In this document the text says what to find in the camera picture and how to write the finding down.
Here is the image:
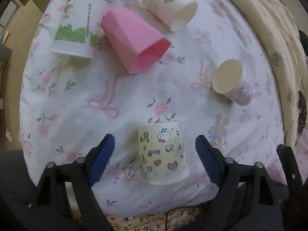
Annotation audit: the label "yellow cartoon print paper cup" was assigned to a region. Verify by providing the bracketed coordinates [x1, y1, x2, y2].
[138, 121, 190, 185]

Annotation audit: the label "pink kitty print paper cup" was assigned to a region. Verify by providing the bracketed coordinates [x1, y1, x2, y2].
[212, 59, 254, 106]

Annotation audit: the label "pink faceted paper cup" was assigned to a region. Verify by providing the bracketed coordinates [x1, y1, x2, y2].
[101, 7, 171, 74]

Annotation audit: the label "white cup green grass print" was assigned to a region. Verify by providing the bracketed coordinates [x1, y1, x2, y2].
[50, 0, 108, 59]

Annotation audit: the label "white cup green dots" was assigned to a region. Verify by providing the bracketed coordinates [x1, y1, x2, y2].
[142, 0, 198, 32]

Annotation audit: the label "white floral bed sheet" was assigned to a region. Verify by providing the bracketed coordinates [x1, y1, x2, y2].
[19, 0, 285, 216]

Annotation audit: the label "cream bear print duvet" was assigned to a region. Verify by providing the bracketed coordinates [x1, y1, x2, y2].
[230, 0, 307, 148]

